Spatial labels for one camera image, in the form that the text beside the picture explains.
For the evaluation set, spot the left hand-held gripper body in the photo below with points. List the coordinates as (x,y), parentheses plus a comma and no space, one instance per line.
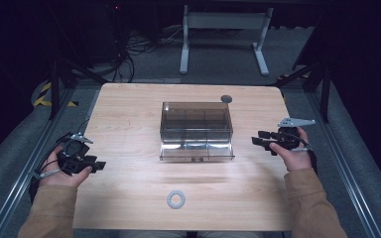
(74,155)

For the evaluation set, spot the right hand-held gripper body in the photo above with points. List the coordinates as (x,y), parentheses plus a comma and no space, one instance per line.
(289,135)

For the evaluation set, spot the person's right hand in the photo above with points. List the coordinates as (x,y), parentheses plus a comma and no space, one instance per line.
(296,158)

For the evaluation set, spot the person's left hand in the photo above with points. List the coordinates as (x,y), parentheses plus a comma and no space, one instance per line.
(63,178)

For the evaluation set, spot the grey round table cap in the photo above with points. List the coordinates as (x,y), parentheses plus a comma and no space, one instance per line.
(226,98)

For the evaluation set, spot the black metal stand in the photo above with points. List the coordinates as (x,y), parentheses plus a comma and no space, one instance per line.
(326,92)
(55,89)

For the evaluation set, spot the yellow black floor tape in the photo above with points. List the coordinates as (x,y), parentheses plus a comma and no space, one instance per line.
(41,99)

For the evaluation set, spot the clear smoked plastic drawer box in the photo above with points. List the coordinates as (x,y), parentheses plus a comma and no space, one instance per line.
(196,132)

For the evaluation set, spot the dark cabinet with red light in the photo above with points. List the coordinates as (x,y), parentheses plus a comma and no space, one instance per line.
(102,33)

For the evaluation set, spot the aluminium floor rail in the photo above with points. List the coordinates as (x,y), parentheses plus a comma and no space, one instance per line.
(344,165)
(29,165)

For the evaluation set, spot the white metal table frame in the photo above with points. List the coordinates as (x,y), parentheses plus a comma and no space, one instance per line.
(225,20)

